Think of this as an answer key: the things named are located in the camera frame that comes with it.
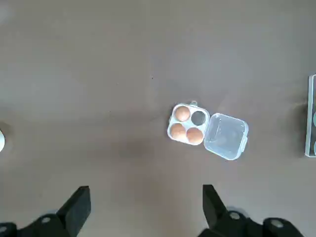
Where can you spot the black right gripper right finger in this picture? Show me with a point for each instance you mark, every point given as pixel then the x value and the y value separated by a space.
pixel 214 212

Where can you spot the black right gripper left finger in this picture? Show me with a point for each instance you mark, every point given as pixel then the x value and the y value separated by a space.
pixel 74 209

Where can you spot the white bowl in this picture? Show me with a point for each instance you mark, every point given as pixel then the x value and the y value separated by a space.
pixel 2 140

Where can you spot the brown egg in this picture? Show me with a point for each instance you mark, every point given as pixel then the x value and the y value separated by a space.
pixel 177 131
pixel 194 135
pixel 182 113

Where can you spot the clear plastic egg carton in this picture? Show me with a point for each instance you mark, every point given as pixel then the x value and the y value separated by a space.
pixel 227 138

